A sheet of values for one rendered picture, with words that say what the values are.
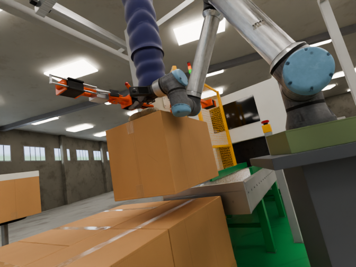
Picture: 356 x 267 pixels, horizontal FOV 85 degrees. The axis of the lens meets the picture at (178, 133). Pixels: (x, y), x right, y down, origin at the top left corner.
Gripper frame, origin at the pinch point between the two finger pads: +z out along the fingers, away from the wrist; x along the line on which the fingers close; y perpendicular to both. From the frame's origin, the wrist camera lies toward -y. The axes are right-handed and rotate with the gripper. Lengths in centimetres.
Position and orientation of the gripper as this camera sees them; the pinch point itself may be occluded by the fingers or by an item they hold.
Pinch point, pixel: (127, 102)
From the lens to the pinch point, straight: 115.4
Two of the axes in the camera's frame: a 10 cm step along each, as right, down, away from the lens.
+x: -2.0, -9.6, 1.7
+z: -8.1, 2.6, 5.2
